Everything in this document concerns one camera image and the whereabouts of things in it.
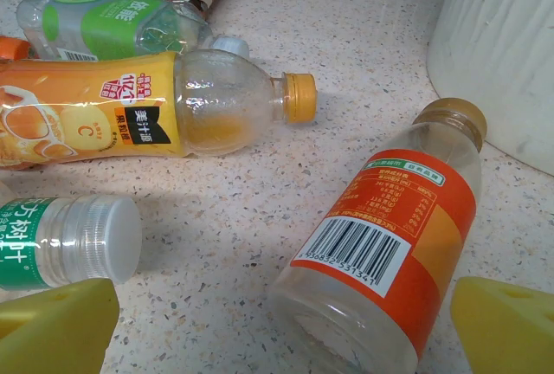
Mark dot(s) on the yellow label orange juice bottle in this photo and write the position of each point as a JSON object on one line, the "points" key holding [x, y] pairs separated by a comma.
{"points": [[86, 110]]}

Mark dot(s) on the orange label NFC juice bottle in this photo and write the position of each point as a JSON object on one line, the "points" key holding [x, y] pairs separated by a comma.
{"points": [[389, 227]]}

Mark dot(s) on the white ribbed plastic bin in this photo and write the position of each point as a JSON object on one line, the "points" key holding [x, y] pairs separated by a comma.
{"points": [[497, 45]]}

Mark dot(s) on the crane label tea bottle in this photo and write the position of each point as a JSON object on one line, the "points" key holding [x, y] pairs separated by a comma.
{"points": [[65, 240]]}

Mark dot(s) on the lime green label clear bottle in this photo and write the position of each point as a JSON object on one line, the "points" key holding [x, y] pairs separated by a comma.
{"points": [[108, 19]]}

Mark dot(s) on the small orange cap bottle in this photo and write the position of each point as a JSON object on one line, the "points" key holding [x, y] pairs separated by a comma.
{"points": [[13, 47]]}

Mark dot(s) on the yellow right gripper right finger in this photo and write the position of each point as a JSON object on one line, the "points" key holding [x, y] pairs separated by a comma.
{"points": [[506, 335]]}

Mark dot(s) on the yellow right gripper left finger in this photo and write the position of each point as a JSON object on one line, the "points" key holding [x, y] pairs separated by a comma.
{"points": [[52, 330]]}

